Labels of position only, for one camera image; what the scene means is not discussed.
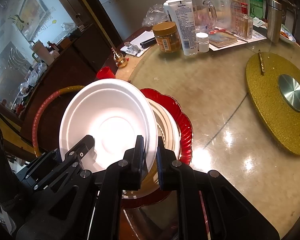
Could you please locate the small white jar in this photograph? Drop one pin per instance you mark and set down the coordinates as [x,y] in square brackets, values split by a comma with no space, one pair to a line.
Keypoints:
[202,42]

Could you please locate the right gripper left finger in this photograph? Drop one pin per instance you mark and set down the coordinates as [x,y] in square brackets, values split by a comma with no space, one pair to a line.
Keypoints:
[101,199]

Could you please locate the gold glitter round mat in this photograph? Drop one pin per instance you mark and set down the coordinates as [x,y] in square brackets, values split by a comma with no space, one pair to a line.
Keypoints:
[282,122]

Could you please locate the book on tray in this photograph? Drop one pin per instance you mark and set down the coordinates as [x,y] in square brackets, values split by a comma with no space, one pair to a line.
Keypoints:
[221,39]

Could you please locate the small brass bell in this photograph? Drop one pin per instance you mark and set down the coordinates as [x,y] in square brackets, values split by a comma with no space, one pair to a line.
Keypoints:
[119,59]

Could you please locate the blue white food plate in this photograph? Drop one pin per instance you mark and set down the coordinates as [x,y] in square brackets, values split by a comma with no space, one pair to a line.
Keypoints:
[286,36]

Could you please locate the steel thermos flask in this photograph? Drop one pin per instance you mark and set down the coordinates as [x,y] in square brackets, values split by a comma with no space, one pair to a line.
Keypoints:
[274,20]

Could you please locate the large red scalloped plate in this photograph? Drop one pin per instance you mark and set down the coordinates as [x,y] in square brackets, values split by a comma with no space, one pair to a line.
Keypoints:
[186,138]

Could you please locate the silver turntable disc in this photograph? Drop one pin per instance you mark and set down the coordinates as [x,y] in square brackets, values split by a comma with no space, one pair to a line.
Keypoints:
[290,90]

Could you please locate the cream plastic bowl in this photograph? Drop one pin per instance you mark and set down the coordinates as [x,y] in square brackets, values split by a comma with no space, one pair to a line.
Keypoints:
[169,131]

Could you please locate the clear plastic bag of jars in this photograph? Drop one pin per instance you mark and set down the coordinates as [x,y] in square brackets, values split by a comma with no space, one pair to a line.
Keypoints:
[228,11]

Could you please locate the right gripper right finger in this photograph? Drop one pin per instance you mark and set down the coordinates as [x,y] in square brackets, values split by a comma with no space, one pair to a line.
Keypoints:
[209,206]

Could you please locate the white lotion bottle red cap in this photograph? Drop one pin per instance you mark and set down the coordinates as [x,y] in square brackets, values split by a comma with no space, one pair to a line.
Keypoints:
[181,13]

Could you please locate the clear glass pitcher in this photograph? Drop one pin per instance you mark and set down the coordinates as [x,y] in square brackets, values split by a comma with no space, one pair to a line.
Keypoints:
[205,16]

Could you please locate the peanut butter jar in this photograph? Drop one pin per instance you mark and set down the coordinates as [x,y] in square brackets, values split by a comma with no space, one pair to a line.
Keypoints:
[167,37]

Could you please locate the gold pen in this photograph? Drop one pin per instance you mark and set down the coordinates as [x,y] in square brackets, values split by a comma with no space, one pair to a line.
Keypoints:
[261,62]

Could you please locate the red plastic cup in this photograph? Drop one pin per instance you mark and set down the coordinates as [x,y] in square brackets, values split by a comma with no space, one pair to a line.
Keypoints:
[105,73]

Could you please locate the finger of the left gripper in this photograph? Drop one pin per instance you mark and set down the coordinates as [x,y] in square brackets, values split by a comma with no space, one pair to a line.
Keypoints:
[79,151]

